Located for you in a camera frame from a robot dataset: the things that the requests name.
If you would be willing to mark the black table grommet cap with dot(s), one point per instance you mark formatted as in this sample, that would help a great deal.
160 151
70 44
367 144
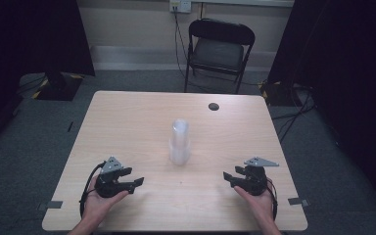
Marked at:
213 106

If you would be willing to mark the grey tape strip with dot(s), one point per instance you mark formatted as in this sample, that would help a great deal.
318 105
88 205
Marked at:
297 201
53 205

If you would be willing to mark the small black floor marker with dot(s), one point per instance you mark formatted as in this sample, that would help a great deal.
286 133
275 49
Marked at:
70 126

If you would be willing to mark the person's left hand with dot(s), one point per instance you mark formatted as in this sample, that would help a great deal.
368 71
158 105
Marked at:
99 205

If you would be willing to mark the person's right hand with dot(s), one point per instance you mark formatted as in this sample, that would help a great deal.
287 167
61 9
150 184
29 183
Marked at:
258 205

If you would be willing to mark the black folding chair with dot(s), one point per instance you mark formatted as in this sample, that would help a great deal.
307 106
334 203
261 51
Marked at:
218 52

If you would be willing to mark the black stand base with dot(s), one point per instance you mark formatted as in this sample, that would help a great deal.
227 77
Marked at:
277 94
60 87

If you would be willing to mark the white wall socket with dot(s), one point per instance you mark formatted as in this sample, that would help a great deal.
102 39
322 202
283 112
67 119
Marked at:
180 6

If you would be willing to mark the dark curtain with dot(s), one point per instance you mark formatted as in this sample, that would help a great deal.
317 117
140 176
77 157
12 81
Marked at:
29 42
346 81

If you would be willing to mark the stack of clear plastic cups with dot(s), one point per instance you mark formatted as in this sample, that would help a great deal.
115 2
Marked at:
179 143

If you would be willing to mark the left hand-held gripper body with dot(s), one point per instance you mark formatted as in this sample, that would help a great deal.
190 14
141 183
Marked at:
109 182

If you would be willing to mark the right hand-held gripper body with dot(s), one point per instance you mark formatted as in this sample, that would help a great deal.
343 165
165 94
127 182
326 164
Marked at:
254 181

